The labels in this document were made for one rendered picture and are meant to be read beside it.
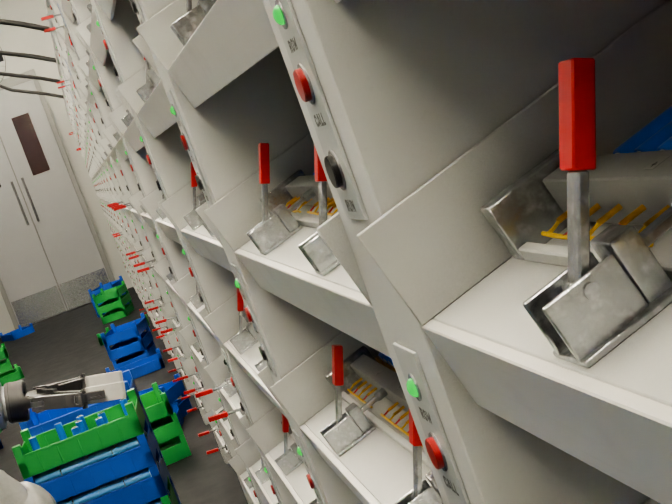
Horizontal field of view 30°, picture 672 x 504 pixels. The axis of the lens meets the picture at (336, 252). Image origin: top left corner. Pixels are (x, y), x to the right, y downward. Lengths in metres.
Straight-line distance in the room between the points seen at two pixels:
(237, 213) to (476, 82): 0.70
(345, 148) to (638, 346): 0.22
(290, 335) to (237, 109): 0.23
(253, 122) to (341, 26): 0.70
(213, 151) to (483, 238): 0.71
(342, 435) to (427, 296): 0.56
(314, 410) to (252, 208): 0.21
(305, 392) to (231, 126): 0.28
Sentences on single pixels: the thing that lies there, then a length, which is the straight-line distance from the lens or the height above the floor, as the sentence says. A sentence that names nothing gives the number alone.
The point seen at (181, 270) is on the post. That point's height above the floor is 0.76.
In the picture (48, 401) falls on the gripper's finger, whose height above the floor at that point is 0.66.
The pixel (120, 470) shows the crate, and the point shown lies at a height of 0.34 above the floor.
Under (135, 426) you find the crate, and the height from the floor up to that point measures 0.42.
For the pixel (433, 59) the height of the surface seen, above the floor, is 0.99.
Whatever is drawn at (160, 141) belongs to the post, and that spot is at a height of 1.02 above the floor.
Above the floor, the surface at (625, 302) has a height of 0.90.
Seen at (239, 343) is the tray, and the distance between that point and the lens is 1.79.
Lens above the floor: 0.99
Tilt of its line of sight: 6 degrees down
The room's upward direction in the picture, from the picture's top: 20 degrees counter-clockwise
